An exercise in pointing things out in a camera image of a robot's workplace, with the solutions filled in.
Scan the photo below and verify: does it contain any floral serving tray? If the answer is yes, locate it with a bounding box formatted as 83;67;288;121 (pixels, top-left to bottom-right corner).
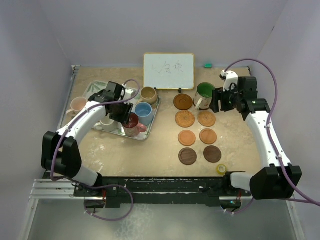
82;80;161;141

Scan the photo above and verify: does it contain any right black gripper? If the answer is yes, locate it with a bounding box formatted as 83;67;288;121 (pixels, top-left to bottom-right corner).
210;83;243;113

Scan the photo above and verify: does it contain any orange wooden coaster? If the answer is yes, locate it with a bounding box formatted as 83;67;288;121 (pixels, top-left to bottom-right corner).
178;130;196;147
199;128;218;145

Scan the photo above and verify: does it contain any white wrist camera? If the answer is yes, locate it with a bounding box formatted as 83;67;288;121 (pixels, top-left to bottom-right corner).
219;70;239;92
123;85;136;100

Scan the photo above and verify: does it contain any aluminium rail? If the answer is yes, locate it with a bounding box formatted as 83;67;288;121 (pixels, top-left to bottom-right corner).
31;177;251;204

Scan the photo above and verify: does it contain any white mug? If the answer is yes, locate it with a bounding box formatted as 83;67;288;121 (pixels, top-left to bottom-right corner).
93;118;118;132

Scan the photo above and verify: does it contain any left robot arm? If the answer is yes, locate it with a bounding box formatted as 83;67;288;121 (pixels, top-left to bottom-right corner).
41;81;134;196

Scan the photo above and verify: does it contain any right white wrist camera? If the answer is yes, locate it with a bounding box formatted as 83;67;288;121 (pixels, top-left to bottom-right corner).
219;70;239;92

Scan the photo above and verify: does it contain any brown ringed coaster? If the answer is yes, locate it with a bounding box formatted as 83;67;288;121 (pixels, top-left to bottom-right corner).
173;93;193;111

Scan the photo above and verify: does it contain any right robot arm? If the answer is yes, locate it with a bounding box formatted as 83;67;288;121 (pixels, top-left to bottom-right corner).
209;71;302;200

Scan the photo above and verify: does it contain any green small object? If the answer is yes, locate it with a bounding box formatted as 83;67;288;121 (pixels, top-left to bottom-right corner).
203;63;213;69

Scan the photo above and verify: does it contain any small whiteboard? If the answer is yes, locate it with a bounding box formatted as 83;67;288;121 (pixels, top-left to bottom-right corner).
143;52;195;90

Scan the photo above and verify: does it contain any tan brown mug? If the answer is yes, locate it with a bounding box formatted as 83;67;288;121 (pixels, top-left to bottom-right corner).
139;86;158;105

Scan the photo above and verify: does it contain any orange wooden coaster front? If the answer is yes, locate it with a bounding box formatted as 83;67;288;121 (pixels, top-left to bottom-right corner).
178;130;196;147

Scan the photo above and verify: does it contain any light blue mug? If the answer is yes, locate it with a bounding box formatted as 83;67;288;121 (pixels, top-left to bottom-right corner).
134;102;154;126

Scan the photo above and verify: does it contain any red pink mug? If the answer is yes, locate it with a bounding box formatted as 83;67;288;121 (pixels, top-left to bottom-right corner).
122;113;147;137

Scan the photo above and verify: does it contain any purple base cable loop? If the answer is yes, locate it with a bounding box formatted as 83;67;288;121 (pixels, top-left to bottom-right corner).
83;184;135;222

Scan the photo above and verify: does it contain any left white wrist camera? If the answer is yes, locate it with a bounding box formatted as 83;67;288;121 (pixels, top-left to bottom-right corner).
123;85;136;100

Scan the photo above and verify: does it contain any woven rattan coaster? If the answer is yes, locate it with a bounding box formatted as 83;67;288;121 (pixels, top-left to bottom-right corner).
197;111;216;127
175;110;195;128

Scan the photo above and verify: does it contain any dark walnut coaster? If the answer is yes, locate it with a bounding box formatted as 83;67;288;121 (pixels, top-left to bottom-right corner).
203;145;222;163
178;147;197;166

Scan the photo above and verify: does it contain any black base frame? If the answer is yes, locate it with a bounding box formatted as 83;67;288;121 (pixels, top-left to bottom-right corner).
73;176;251;208

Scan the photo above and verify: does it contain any yellow tape roll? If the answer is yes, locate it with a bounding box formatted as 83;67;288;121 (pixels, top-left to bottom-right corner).
216;164;227;175

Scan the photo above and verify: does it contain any green mug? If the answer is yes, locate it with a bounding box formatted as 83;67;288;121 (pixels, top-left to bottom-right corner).
193;82;216;111

